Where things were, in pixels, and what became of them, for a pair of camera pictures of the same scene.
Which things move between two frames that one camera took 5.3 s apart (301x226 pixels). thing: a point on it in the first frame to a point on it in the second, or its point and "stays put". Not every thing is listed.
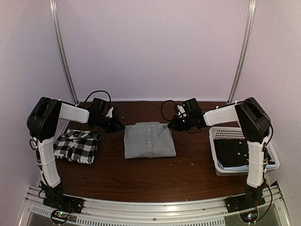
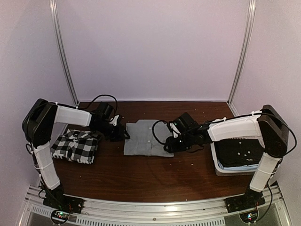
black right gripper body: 184,125 to 185,144
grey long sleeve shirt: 148,140 stays put
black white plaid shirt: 78,146 stays put
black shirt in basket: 233,152 stays put
